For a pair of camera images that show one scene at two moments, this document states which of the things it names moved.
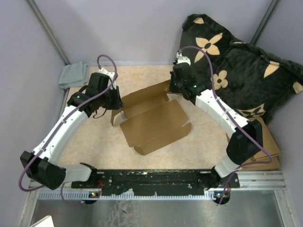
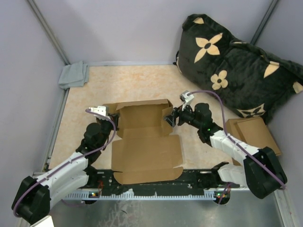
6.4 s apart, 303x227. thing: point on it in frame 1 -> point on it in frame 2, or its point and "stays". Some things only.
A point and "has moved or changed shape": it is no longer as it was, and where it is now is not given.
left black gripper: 118,103 -> 115,118
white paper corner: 46,222 stays
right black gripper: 172,77 -> 171,119
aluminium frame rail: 254,180 stays
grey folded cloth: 74,74 stays
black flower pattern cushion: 246,80 stays
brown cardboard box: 148,119 has moved or changed shape
